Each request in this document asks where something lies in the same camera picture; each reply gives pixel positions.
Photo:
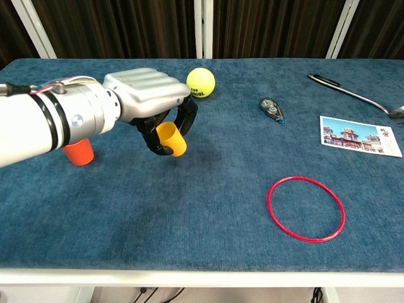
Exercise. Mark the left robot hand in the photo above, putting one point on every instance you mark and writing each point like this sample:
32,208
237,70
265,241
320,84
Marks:
145,91

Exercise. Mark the yellow plastic cup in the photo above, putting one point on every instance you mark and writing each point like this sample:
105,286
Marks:
172,139

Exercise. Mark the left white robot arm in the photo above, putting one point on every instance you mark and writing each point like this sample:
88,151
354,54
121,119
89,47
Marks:
31,126

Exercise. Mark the yellow tennis ball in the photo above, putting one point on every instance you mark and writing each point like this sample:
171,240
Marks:
202,80

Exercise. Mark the dark brown curtain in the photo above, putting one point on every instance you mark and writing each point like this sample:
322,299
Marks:
268,28
126,28
12,31
382,28

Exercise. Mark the orange plastic cup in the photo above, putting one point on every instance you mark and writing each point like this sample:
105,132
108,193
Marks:
80,154

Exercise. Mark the blue table cloth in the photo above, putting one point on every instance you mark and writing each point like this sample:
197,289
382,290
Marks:
189,205

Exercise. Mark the clear correction tape dispenser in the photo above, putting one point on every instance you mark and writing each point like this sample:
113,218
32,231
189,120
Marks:
269,109

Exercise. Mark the white table leg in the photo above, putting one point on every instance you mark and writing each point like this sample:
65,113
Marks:
84,295
331,295

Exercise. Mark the building photo postcard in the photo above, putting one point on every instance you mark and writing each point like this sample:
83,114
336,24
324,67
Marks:
353,135

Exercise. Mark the white frame post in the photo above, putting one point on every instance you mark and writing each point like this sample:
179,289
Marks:
342,28
203,28
34,25

